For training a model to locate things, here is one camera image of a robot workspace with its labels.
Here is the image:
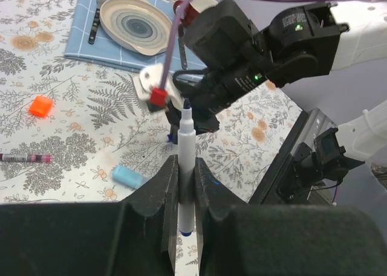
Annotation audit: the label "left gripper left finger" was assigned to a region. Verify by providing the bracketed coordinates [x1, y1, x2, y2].
[1, 155, 178, 275]

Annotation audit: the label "knife black handle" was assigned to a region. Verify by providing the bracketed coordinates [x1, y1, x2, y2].
[178, 24, 187, 69]

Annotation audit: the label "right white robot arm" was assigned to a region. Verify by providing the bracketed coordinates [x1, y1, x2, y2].
[171, 0, 386, 134]

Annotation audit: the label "beige plate blue rings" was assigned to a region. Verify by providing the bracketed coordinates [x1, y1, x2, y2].
[99, 0, 174, 56]

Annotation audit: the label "red white mug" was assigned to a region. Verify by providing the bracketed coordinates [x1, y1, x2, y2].
[180, 0, 218, 28]

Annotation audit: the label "blue marker cap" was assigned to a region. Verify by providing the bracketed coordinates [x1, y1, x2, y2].
[167, 134, 178, 144]

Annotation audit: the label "pink pen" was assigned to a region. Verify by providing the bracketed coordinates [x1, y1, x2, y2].
[0, 153, 51, 163]

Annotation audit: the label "white blue marker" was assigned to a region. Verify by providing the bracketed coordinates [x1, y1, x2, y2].
[178, 98, 196, 237]

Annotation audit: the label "blue checked cloth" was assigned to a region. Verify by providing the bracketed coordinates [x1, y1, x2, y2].
[63, 0, 206, 77]

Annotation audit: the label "light blue highlighter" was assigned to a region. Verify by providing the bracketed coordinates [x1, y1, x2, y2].
[112, 165, 149, 189]

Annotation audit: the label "fork black handle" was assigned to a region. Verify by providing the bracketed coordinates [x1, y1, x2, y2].
[88, 0, 106, 45]

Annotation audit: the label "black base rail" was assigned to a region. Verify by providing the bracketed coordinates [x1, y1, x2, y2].
[247, 106, 342, 206]

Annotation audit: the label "orange highlighter cap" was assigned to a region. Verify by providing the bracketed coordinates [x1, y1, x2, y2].
[28, 95, 54, 118]

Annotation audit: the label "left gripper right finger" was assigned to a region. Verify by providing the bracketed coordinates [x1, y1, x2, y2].
[195, 158, 386, 275]

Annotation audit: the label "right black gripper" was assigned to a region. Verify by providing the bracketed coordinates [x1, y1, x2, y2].
[166, 102, 220, 139]

